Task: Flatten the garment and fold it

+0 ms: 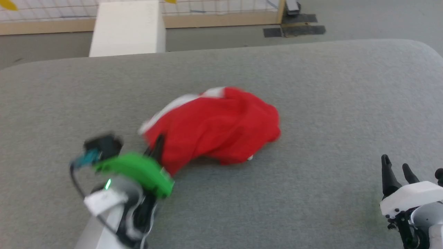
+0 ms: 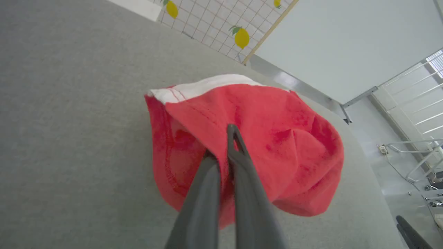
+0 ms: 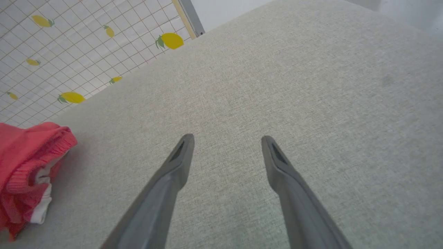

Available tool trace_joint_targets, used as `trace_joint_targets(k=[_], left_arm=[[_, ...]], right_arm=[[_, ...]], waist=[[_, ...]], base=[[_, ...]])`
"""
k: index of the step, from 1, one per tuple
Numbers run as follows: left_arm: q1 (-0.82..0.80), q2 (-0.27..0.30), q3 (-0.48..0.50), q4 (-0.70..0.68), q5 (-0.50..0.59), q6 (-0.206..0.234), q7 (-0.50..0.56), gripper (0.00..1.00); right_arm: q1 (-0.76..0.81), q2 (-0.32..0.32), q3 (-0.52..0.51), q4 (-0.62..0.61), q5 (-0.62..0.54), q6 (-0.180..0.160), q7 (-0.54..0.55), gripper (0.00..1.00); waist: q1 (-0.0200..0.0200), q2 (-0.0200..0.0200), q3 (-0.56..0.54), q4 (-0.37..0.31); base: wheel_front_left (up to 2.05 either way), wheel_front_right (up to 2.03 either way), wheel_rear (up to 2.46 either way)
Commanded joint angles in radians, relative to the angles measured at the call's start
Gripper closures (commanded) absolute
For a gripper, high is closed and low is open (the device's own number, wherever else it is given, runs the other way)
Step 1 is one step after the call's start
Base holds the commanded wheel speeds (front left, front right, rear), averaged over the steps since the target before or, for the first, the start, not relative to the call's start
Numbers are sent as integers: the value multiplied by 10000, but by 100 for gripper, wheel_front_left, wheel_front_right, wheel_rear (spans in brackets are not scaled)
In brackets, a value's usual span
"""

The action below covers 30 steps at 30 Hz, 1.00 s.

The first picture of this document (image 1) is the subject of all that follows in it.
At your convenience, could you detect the white rectangular block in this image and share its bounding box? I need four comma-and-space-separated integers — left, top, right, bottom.
89, 0, 167, 58

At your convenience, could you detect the wooden framed net fence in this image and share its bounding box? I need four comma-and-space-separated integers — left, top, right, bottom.
0, 0, 287, 36

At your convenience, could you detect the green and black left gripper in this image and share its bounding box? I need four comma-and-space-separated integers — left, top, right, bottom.
94, 134, 174, 200

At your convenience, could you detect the red garment with white stripes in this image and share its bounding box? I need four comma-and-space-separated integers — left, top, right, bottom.
138, 86, 281, 177

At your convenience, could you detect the black floor mat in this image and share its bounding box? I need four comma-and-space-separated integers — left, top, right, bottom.
263, 13, 326, 38

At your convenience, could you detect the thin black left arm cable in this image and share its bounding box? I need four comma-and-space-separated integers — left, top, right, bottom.
69, 163, 118, 236

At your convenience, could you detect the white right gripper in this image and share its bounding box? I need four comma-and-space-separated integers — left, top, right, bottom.
379, 154, 443, 219

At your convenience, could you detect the grey metal stand foot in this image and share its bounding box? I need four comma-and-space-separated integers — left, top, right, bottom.
285, 0, 301, 16

